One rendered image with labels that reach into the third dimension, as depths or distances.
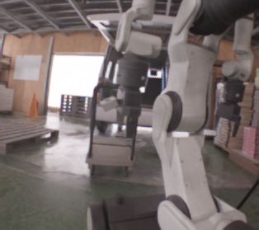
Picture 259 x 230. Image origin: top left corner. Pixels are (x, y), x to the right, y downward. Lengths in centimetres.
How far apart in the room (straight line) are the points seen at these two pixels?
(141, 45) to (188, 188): 44
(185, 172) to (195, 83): 29
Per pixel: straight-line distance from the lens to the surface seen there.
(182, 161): 56
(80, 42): 580
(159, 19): 219
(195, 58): 57
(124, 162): 131
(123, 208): 73
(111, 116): 295
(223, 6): 52
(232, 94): 71
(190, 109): 56
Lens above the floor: 62
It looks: 1 degrees up
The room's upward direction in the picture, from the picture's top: 5 degrees clockwise
